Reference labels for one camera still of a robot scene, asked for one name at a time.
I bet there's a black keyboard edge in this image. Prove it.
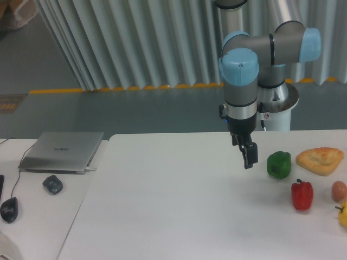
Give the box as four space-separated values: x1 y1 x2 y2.
0 174 4 200

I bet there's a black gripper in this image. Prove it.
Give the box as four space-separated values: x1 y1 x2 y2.
219 103 258 169

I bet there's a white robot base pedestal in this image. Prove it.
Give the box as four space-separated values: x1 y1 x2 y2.
256 82 299 132

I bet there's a black mouse cable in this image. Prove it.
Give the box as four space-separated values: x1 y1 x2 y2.
0 138 38 200

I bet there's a yellow bell pepper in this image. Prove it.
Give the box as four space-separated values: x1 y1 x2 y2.
335 200 347 227

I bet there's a flat bread loaf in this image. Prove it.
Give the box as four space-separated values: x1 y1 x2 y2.
295 147 344 176

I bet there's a silver closed laptop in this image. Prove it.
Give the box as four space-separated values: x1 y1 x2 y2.
18 132 104 174

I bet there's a black computer mouse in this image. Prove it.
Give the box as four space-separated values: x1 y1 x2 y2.
1 197 18 224

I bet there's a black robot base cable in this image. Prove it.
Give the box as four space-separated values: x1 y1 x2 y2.
259 102 268 132

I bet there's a black earbuds case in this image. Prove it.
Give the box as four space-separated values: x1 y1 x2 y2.
42 175 63 195

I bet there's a red bell pepper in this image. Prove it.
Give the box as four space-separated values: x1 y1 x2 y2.
291 179 314 211

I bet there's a brown egg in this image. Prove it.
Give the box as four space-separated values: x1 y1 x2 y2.
331 181 346 202

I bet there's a white usb plug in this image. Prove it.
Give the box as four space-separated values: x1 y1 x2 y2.
85 167 97 172

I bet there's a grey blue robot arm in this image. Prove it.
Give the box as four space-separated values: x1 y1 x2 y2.
215 1 322 168

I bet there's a green bell pepper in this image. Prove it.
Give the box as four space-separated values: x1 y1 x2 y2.
267 151 291 179

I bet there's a grey folding screen partition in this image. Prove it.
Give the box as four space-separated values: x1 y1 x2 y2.
34 0 347 92

